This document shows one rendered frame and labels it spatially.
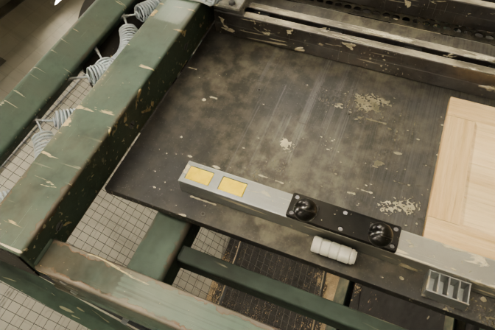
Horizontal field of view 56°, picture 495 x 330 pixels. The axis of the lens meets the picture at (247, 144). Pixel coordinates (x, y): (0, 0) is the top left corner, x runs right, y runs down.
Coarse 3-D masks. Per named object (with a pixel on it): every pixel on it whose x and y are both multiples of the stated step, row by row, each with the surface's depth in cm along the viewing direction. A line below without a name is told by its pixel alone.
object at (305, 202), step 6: (306, 198) 73; (300, 204) 72; (306, 204) 72; (312, 204) 73; (294, 210) 73; (300, 210) 72; (306, 210) 72; (312, 210) 72; (300, 216) 72; (306, 216) 72; (312, 216) 72
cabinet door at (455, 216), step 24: (456, 120) 99; (480, 120) 98; (456, 144) 95; (480, 144) 95; (456, 168) 92; (480, 168) 92; (432, 192) 89; (456, 192) 88; (480, 192) 89; (432, 216) 86; (456, 216) 86; (480, 216) 86; (456, 240) 83; (480, 240) 83
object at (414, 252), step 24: (192, 192) 91; (216, 192) 88; (264, 192) 87; (264, 216) 87; (336, 240) 84; (408, 240) 81; (432, 240) 81; (408, 264) 81; (432, 264) 78; (456, 264) 78; (480, 264) 78; (480, 288) 77
